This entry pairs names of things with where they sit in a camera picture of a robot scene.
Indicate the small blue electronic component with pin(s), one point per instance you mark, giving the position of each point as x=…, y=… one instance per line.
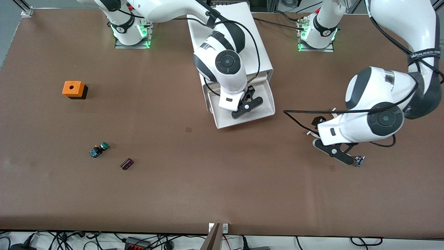
x=359, y=161

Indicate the small white bracket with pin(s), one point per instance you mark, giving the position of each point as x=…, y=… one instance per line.
x=211, y=227
x=225, y=227

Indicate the white drawer cabinet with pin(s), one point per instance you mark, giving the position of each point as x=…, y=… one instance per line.
x=252, y=55

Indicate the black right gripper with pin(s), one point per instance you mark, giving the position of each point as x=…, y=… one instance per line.
x=248, y=96

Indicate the green push button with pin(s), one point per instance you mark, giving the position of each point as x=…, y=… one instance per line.
x=99, y=150

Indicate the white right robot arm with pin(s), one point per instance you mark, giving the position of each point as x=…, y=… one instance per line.
x=227, y=62

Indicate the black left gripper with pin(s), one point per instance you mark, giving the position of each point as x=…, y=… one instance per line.
x=317, y=121

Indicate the brown wooden post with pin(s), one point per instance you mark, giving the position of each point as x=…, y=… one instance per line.
x=212, y=239

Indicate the grey power strip red switches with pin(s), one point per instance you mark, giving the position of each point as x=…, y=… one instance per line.
x=137, y=243

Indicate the white plastic drawer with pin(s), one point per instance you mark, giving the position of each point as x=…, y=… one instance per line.
x=265, y=104

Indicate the orange box with black base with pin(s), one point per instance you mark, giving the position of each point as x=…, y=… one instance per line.
x=72, y=88

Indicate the dark purple capacitor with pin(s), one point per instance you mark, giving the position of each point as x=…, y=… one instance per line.
x=127, y=164

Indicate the white curved plastic piece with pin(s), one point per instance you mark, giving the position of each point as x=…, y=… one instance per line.
x=333, y=109

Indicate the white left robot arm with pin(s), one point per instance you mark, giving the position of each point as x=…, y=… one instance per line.
x=381, y=119

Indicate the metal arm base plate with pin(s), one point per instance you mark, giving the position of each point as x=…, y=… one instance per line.
x=119, y=44
x=329, y=49

